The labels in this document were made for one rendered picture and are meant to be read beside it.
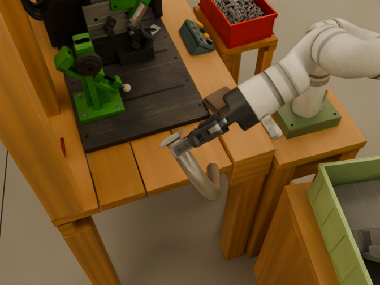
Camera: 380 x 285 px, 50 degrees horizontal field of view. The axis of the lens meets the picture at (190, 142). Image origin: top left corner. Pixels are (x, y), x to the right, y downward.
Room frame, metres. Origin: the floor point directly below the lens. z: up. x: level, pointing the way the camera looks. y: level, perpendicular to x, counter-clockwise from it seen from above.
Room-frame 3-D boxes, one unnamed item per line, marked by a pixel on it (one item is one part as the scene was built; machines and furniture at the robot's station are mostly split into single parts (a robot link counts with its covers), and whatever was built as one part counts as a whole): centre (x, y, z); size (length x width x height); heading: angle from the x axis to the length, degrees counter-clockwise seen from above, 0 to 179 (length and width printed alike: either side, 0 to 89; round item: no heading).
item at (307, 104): (0.90, -0.39, 0.98); 0.09 x 0.09 x 0.17; 23
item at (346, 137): (0.90, -0.39, 0.83); 0.32 x 0.32 x 0.04; 17
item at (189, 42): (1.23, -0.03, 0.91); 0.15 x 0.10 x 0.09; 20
